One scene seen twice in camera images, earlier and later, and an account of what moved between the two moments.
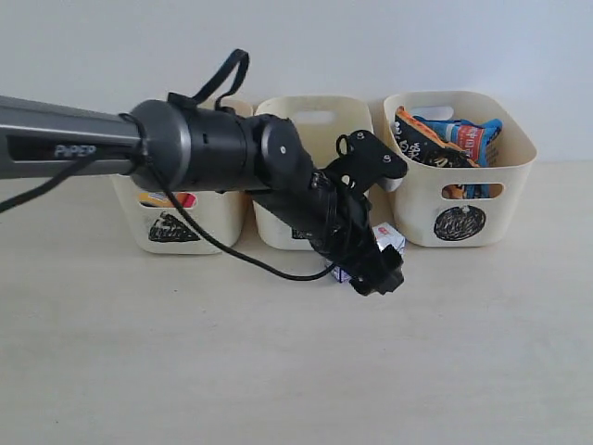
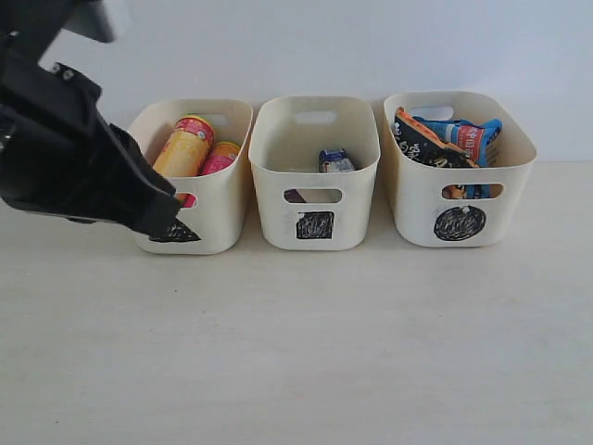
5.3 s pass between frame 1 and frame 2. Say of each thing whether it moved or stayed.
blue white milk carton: moved
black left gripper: moved
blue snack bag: stayed
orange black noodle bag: stayed
